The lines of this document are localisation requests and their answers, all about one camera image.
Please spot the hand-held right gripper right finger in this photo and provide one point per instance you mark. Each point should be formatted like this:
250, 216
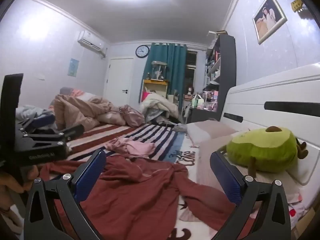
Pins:
225, 175

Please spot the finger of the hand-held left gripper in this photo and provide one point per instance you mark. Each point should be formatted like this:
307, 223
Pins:
43, 121
73, 131

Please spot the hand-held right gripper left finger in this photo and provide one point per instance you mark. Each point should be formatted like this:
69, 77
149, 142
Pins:
90, 175

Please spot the dark red garment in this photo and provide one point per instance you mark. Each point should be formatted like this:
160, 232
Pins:
137, 195

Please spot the person's left forearm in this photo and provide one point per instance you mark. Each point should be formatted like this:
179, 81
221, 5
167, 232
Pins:
7, 217

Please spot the person's left hand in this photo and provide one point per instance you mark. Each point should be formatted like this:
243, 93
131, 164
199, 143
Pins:
11, 182

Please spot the light blue cloth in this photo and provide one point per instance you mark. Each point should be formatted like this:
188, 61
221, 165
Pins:
27, 110

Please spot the beige duvet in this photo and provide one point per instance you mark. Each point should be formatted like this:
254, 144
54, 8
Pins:
75, 110

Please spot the dusty pink pillow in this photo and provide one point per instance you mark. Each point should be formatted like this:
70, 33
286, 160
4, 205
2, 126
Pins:
212, 147

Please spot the grey cushion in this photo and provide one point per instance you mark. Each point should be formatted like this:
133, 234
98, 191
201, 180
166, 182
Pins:
66, 90

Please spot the green avocado plush toy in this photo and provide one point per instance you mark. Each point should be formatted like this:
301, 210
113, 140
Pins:
262, 150

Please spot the light pink pillow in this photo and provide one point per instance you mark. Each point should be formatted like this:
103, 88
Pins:
210, 130

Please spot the pink garment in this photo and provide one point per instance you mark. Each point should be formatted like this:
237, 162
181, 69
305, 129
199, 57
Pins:
140, 148

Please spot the pink satin cloth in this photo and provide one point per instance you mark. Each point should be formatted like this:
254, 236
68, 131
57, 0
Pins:
132, 116

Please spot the dark desk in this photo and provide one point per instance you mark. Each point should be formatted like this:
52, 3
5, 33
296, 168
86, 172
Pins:
202, 115

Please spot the white door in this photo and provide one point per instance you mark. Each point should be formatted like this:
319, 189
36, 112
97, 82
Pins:
120, 80

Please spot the striped fleece blanket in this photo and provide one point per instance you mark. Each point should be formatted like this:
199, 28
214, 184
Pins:
150, 132

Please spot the pink floral bedsheet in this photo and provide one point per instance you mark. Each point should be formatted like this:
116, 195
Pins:
295, 202

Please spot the green bottle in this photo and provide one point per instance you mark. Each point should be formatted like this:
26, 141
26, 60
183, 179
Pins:
194, 102

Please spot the white headboard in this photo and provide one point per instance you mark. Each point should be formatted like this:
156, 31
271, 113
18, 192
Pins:
250, 97

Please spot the white comforter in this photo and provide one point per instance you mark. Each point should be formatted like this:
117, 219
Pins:
160, 105

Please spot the white air conditioner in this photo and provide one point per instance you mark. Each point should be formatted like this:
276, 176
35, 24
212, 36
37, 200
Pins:
90, 40

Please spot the yellow cabinet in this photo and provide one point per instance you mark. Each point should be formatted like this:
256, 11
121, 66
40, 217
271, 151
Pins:
155, 82

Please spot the dark bookshelf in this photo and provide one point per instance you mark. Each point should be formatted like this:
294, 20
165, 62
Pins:
228, 75

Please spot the glass display case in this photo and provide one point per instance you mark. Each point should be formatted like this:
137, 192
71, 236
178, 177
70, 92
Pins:
158, 70

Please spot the window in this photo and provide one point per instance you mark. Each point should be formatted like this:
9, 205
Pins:
191, 72

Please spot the teal curtain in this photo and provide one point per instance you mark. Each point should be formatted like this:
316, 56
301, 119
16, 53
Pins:
175, 67

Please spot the yellow ukulele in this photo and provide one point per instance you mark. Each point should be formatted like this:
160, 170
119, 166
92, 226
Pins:
297, 5

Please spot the light blue wall poster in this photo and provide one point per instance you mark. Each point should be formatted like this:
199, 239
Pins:
73, 67

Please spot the round wall clock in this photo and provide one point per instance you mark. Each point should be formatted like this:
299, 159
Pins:
142, 51

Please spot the framed wall photo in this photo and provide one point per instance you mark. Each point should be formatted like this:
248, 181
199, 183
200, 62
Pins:
270, 17

